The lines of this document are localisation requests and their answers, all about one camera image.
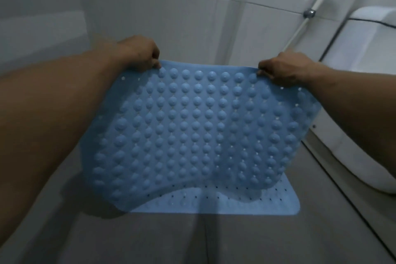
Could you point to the blue bath mat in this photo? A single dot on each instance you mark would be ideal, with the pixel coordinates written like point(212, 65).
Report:
point(198, 124)
point(247, 206)

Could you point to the person's right forearm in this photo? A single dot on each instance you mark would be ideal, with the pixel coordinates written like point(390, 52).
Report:
point(362, 106)

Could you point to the person's right hand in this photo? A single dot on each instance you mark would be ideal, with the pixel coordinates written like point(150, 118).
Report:
point(290, 69)

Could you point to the person's left hand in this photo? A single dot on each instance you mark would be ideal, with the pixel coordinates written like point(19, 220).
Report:
point(139, 52)

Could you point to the white toilet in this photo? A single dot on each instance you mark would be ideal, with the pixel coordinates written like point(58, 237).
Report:
point(365, 44)

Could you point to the person's left forearm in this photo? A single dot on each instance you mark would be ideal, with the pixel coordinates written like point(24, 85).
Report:
point(49, 118)

